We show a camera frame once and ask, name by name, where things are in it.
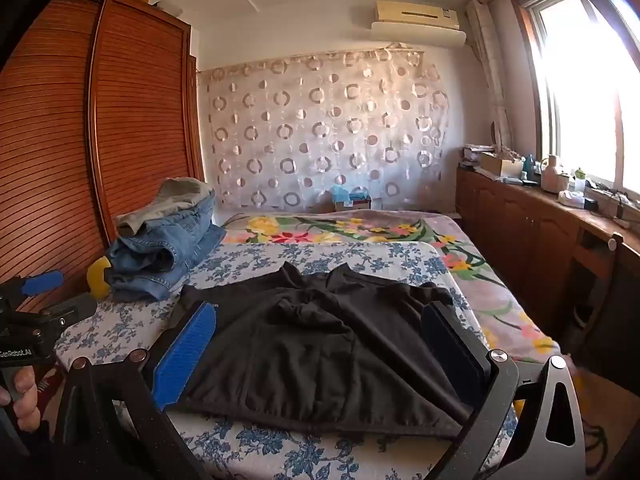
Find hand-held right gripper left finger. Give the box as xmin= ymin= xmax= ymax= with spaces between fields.
xmin=52 ymin=300 xmax=218 ymax=480

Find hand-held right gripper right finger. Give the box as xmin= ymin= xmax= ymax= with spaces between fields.
xmin=420 ymin=301 xmax=586 ymax=480

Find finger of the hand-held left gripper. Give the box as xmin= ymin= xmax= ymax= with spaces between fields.
xmin=44 ymin=294 xmax=98 ymax=333
xmin=0 ymin=270 xmax=65 ymax=307

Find dark brown sweatshirt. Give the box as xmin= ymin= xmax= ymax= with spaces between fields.
xmin=167 ymin=261 xmax=483 ymax=438

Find person's left forearm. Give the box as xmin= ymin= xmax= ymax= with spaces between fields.
xmin=0 ymin=420 xmax=57 ymax=480

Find grey-green pants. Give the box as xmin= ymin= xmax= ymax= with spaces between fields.
xmin=116 ymin=177 xmax=216 ymax=236

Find person's left hand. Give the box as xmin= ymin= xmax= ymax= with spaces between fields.
xmin=0 ymin=365 xmax=42 ymax=433

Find yellow plush object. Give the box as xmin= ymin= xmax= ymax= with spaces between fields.
xmin=86 ymin=255 xmax=113 ymax=301

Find colourful floral bed cover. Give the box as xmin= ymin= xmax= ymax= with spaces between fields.
xmin=220 ymin=209 xmax=563 ymax=366

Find blue jeans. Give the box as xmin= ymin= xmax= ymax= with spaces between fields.
xmin=107 ymin=195 xmax=227 ymax=303

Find blue floral bed sheet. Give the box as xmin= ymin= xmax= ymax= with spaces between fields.
xmin=52 ymin=241 xmax=521 ymax=480

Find wooden cabinet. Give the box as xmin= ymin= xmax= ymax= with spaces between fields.
xmin=455 ymin=165 xmax=640 ymax=341

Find dark wooden chair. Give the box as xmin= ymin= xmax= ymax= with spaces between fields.
xmin=570 ymin=232 xmax=640 ymax=386

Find blue box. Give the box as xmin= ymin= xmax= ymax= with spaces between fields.
xmin=330 ymin=185 xmax=373 ymax=212

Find cardboard box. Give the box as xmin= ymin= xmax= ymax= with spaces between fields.
xmin=479 ymin=151 xmax=523 ymax=177

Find stack of papers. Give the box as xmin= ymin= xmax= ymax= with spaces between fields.
xmin=461 ymin=144 xmax=496 ymax=168

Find white jug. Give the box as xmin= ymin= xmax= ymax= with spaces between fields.
xmin=541 ymin=154 xmax=571 ymax=194

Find wooden slatted wardrobe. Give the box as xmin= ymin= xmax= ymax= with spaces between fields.
xmin=0 ymin=0 xmax=206 ymax=341

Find circle-patterned curtain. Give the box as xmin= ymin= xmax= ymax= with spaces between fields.
xmin=197 ymin=45 xmax=451 ymax=213

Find white tied window curtain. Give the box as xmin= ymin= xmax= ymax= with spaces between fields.
xmin=465 ymin=0 xmax=516 ymax=151

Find window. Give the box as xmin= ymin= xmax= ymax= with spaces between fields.
xmin=520 ymin=0 xmax=640 ymax=201

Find white air deflector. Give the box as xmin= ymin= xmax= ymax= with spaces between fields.
xmin=371 ymin=20 xmax=468 ymax=50

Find black floor cable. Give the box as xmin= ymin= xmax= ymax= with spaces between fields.
xmin=580 ymin=424 xmax=609 ymax=461

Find wall air conditioner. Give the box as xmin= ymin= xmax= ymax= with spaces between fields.
xmin=375 ymin=0 xmax=461 ymax=31

